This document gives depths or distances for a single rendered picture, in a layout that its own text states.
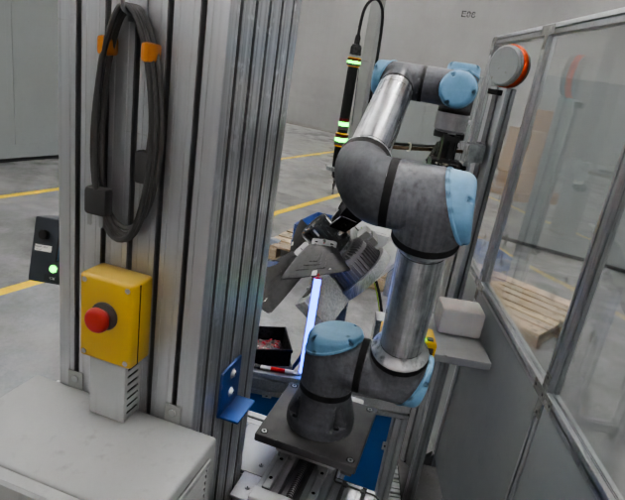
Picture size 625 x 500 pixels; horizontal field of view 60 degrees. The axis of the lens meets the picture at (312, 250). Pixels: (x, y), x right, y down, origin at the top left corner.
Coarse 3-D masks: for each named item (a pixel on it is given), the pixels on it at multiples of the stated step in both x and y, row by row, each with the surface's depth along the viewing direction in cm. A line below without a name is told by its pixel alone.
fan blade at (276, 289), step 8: (288, 256) 203; (296, 256) 202; (280, 264) 203; (288, 264) 201; (272, 272) 203; (280, 272) 201; (272, 280) 201; (280, 280) 199; (288, 280) 198; (296, 280) 198; (264, 288) 201; (272, 288) 199; (280, 288) 198; (288, 288) 197; (264, 296) 199; (272, 296) 197; (280, 296) 196; (264, 304) 196; (272, 304) 195
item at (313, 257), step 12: (312, 252) 184; (324, 252) 184; (336, 252) 186; (300, 264) 178; (312, 264) 176; (324, 264) 175; (336, 264) 175; (288, 276) 173; (300, 276) 171; (312, 276) 170
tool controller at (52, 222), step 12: (48, 216) 157; (36, 228) 156; (48, 228) 156; (36, 240) 156; (48, 240) 156; (36, 252) 156; (48, 252) 156; (36, 264) 156; (48, 264) 156; (36, 276) 157; (48, 276) 156
